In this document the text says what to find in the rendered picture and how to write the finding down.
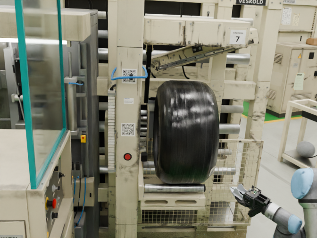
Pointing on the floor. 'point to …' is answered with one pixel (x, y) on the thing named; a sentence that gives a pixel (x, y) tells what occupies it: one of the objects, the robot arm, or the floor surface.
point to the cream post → (128, 114)
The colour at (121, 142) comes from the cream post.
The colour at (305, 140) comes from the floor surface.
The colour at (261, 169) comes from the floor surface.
